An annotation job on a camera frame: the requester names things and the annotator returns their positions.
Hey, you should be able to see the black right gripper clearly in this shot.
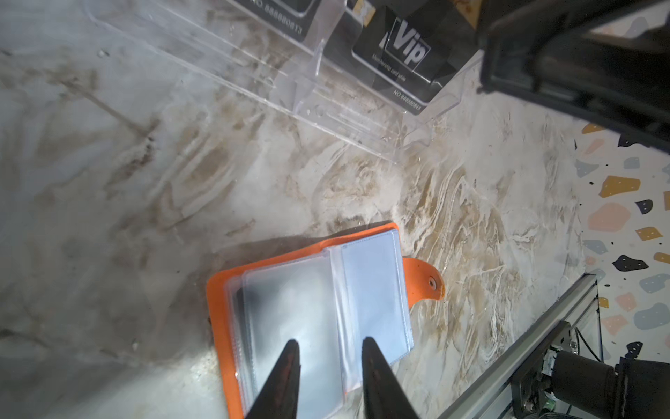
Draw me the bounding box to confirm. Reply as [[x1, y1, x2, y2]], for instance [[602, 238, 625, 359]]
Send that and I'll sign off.
[[477, 1, 669, 152]]

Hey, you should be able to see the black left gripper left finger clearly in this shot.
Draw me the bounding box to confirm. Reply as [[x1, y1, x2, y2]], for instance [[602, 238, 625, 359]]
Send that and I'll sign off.
[[245, 340, 301, 419]]

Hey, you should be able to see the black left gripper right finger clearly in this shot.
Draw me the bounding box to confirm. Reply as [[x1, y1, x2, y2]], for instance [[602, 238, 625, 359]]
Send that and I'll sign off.
[[361, 337, 418, 419]]

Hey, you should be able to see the orange card holder wallet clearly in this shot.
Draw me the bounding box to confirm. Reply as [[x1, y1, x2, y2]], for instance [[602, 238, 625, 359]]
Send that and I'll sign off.
[[206, 223, 446, 418]]

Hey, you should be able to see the clear acrylic card stand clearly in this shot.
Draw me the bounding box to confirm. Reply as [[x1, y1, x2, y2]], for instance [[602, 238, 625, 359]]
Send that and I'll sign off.
[[85, 1, 476, 161]]

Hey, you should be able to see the black card behind front left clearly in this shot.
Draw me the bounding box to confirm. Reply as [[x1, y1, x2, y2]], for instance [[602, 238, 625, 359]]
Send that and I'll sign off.
[[235, 0, 321, 43]]

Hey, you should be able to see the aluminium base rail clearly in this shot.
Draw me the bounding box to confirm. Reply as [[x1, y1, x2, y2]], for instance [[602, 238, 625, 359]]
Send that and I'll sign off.
[[440, 273, 598, 418]]

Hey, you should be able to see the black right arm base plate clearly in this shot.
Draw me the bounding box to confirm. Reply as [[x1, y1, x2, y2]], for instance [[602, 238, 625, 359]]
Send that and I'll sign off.
[[511, 321, 572, 418]]

